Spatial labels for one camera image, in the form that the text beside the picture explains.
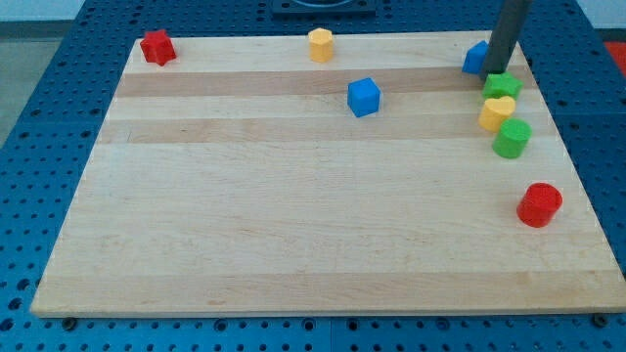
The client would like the green star block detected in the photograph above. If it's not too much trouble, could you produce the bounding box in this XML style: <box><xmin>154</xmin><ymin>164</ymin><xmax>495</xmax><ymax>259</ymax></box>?
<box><xmin>482</xmin><ymin>72</ymin><xmax>524</xmax><ymax>100</ymax></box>

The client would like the yellow heart block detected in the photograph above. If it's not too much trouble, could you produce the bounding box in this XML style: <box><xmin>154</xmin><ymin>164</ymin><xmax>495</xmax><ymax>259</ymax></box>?
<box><xmin>478</xmin><ymin>96</ymin><xmax>516</xmax><ymax>132</ymax></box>

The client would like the red star block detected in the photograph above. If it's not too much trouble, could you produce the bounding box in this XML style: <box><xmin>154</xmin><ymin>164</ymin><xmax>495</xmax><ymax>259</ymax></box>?
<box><xmin>140</xmin><ymin>29</ymin><xmax>177</xmax><ymax>66</ymax></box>

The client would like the wooden board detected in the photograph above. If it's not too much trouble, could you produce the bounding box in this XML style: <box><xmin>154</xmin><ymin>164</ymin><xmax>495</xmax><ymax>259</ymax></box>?
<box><xmin>31</xmin><ymin>31</ymin><xmax>625</xmax><ymax>318</ymax></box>

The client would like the blue cube block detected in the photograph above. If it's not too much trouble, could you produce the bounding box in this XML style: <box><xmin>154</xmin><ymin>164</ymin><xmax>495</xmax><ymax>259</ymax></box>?
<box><xmin>347</xmin><ymin>77</ymin><xmax>380</xmax><ymax>117</ymax></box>

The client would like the yellow hexagon block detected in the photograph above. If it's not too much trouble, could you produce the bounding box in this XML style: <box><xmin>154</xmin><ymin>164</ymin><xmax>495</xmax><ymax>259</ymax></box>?
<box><xmin>308</xmin><ymin>27</ymin><xmax>334</xmax><ymax>63</ymax></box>

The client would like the blue block behind rod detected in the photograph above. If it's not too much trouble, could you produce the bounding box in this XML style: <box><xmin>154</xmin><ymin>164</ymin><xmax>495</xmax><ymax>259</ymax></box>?
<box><xmin>462</xmin><ymin>41</ymin><xmax>489</xmax><ymax>74</ymax></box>

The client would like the green cylinder block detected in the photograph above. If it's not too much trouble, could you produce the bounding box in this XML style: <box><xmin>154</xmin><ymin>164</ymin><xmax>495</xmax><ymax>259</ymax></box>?
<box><xmin>492</xmin><ymin>118</ymin><xmax>532</xmax><ymax>158</ymax></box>

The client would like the red cylinder block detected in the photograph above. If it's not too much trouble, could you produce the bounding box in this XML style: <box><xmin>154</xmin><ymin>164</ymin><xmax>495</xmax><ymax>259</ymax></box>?
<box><xmin>516</xmin><ymin>183</ymin><xmax>563</xmax><ymax>228</ymax></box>

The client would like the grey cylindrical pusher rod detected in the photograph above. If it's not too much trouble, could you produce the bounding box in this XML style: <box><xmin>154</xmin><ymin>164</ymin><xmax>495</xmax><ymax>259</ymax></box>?
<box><xmin>478</xmin><ymin>0</ymin><xmax>533</xmax><ymax>81</ymax></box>

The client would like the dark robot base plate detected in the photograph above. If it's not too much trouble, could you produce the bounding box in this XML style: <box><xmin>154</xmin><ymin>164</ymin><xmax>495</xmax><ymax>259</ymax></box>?
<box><xmin>270</xmin><ymin>0</ymin><xmax>379</xmax><ymax>16</ymax></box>

